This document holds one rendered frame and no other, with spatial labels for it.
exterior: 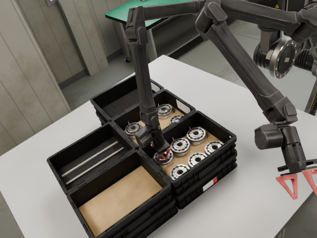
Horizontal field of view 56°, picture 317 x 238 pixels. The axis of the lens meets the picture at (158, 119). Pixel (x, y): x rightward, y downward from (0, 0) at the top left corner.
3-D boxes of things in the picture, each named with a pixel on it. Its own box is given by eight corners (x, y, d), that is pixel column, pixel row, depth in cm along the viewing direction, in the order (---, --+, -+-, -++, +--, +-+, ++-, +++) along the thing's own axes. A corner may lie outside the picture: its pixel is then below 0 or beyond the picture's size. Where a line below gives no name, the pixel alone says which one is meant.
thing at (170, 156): (167, 146, 157) (167, 145, 156) (177, 157, 149) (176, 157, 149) (150, 155, 154) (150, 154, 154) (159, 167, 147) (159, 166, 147)
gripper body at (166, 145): (159, 154, 142) (155, 144, 137) (149, 142, 149) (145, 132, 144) (171, 148, 143) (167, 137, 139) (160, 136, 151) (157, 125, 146)
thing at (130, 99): (144, 85, 212) (140, 72, 204) (168, 103, 191) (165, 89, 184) (95, 113, 199) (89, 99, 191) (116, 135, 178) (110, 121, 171)
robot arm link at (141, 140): (156, 114, 132) (146, 111, 139) (137, 130, 128) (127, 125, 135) (166, 136, 138) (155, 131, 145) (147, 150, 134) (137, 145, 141)
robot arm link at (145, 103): (147, 25, 120) (134, 27, 129) (136, 28, 117) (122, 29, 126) (162, 124, 134) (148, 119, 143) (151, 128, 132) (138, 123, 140)
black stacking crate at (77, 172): (115, 135, 178) (110, 122, 171) (142, 163, 158) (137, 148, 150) (55, 173, 165) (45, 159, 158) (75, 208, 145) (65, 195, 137)
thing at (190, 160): (197, 149, 151) (197, 149, 150) (212, 159, 144) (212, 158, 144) (183, 162, 147) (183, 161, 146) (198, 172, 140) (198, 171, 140)
